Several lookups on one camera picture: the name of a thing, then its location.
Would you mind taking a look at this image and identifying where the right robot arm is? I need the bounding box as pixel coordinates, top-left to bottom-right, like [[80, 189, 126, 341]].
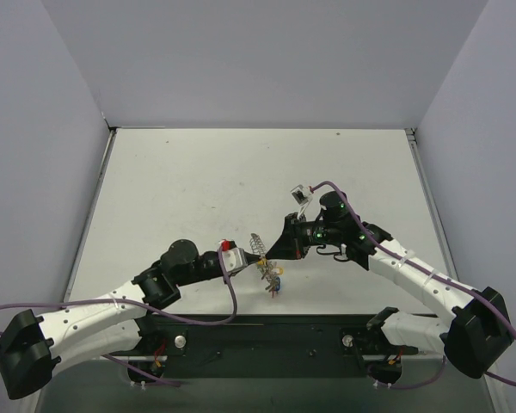
[[266, 186, 514, 379]]

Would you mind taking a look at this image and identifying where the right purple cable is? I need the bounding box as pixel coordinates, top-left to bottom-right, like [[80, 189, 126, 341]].
[[309, 180, 516, 391]]

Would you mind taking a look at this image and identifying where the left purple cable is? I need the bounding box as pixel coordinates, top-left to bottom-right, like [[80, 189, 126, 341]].
[[0, 247, 238, 386]]

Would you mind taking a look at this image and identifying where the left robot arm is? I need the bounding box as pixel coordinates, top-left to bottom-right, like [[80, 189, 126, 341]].
[[0, 239, 261, 400]]

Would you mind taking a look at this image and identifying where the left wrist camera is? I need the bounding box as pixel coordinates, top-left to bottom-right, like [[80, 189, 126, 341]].
[[221, 248, 248, 276]]

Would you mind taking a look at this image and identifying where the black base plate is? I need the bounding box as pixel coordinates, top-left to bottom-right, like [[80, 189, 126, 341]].
[[107, 313, 421, 379]]

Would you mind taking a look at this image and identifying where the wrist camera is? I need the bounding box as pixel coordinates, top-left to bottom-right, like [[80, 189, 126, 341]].
[[221, 248, 248, 276], [291, 185, 313, 219]]

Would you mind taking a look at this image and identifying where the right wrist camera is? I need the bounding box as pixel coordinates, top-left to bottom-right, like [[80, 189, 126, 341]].
[[291, 185, 313, 219]]

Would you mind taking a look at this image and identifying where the purple cable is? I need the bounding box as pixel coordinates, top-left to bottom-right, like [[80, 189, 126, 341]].
[[0, 247, 238, 386], [309, 180, 516, 391]]

